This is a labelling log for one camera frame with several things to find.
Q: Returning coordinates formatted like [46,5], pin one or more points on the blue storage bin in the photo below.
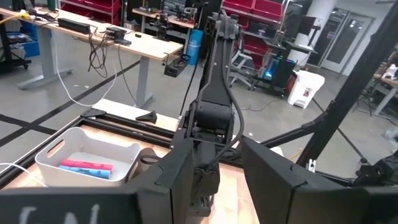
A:
[29,43]

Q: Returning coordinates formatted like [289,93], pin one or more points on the black under-desk box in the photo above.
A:
[175,67]

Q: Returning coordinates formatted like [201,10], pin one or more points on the glass double door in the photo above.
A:
[345,43]

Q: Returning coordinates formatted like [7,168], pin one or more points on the grey office chair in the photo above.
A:
[242,67]

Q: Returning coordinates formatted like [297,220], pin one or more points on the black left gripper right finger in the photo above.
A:
[280,199]

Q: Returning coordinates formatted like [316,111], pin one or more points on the grey desk leg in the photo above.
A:
[46,53]
[143,81]

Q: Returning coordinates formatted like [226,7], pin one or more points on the light wooden desk top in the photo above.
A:
[149,46]

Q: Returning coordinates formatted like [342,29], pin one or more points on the wooden side table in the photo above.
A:
[388,82]

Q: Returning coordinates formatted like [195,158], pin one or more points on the white trash bin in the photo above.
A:
[304,90]

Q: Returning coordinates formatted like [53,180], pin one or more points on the red storage bin row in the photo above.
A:
[255,7]
[93,6]

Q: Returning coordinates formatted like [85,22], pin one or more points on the black equipment cart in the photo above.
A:
[280,71]

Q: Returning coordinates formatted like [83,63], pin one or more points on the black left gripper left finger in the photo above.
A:
[93,208]

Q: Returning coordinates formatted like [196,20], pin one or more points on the wooden workbench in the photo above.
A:
[174,21]

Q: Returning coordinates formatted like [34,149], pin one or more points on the thick red marker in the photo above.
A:
[87,164]

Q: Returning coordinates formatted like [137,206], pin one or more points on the black desktop device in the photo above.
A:
[116,32]

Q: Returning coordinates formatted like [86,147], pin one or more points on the blue barrel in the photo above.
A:
[195,46]

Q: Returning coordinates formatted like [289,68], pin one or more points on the black power strip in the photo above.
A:
[73,25]

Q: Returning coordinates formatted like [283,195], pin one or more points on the dark smoky plastic bin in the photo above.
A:
[138,174]

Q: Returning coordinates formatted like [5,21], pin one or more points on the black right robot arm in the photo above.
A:
[217,77]

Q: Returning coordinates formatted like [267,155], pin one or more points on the black aluminium rig frame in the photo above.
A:
[357,84]

